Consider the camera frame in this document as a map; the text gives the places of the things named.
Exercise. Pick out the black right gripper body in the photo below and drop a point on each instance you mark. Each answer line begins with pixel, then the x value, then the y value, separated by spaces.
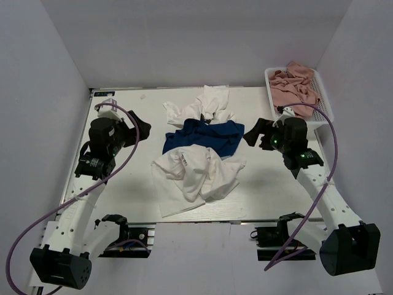
pixel 272 139

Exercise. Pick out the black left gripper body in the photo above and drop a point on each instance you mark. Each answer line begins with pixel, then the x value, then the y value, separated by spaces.
pixel 124 136

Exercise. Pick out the blue t shirt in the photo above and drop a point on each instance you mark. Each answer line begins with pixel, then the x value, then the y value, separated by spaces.
pixel 223 138

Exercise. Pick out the white t shirt plain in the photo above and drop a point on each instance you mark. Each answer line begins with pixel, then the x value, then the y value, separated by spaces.
pixel 209 107

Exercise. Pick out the white t shirt robot print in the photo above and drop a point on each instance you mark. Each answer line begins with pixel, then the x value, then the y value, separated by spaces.
pixel 185 177

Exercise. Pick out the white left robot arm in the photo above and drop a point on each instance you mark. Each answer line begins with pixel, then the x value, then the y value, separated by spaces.
pixel 66 257

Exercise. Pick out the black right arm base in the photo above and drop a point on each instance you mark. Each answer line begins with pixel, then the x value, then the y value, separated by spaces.
pixel 269 239

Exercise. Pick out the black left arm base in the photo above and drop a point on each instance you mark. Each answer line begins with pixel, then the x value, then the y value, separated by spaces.
pixel 134 241

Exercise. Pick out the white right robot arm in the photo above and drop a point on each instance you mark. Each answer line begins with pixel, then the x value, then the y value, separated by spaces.
pixel 347 244

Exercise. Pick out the blue table label sticker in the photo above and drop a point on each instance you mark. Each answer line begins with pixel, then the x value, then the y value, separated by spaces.
pixel 104 93

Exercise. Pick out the white plastic basket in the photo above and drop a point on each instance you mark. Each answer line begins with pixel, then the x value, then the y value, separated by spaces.
pixel 316 120

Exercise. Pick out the pink crumpled cloth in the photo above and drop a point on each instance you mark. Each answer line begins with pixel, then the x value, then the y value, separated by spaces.
pixel 292 86

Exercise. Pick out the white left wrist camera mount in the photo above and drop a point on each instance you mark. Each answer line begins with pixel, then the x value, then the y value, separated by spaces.
pixel 109 109

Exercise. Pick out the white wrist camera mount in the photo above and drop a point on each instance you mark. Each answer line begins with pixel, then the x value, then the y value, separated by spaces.
pixel 109 109
pixel 284 113

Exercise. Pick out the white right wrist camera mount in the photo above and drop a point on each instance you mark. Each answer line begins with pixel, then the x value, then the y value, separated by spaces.
pixel 284 113

